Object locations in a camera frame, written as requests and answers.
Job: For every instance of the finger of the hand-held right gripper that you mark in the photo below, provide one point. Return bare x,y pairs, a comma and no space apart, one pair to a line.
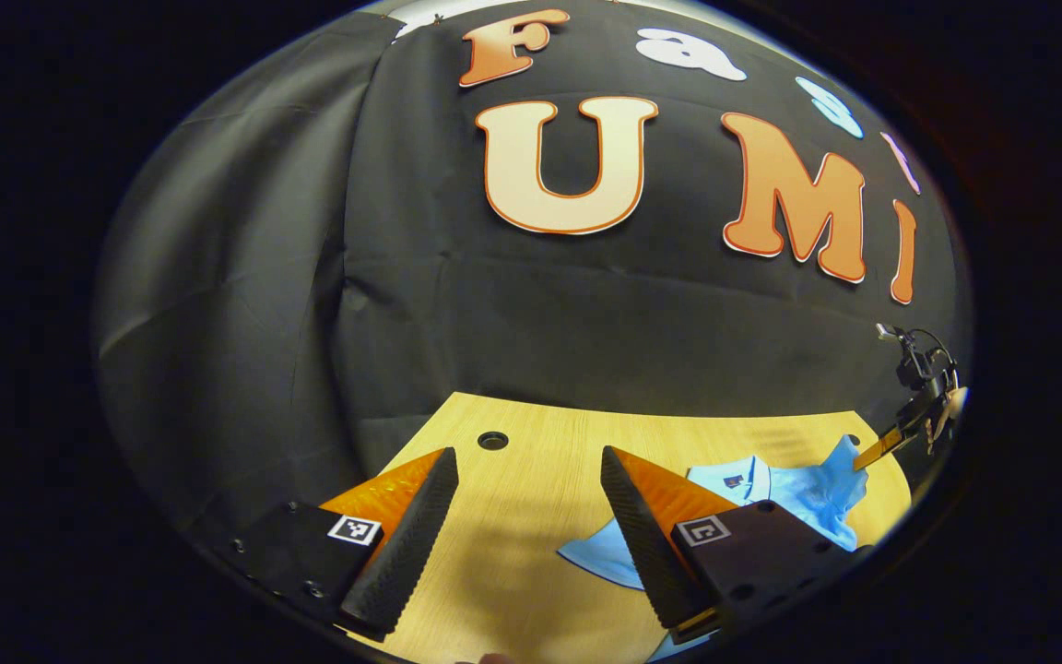
881,448

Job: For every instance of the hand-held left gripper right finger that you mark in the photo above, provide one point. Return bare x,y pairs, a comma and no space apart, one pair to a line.
642,544

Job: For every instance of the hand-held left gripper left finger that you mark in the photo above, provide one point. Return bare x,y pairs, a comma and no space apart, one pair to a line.
411,544

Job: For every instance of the light blue T-shirt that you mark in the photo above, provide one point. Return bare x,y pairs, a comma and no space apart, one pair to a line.
808,493

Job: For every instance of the black backdrop cloth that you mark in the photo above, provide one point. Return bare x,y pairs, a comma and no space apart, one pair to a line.
586,323

